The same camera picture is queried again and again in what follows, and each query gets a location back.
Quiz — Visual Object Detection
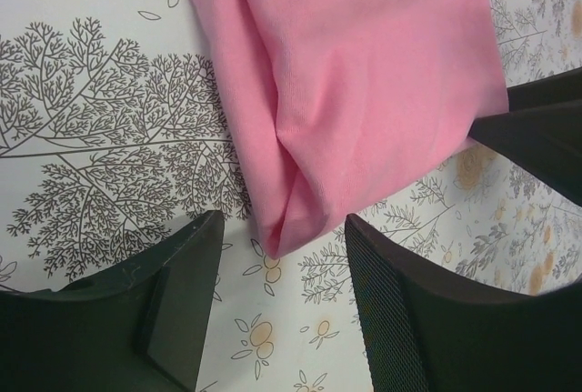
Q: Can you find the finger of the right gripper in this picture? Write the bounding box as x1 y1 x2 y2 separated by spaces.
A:
470 100 581 205
507 67 582 112

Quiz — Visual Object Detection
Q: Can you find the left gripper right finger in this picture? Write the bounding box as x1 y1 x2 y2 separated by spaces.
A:
345 215 581 391

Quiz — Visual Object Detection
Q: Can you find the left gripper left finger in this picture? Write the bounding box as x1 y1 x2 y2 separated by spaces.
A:
1 211 225 391

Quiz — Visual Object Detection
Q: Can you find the pink t shirt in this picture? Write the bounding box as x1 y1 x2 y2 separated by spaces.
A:
192 0 508 258

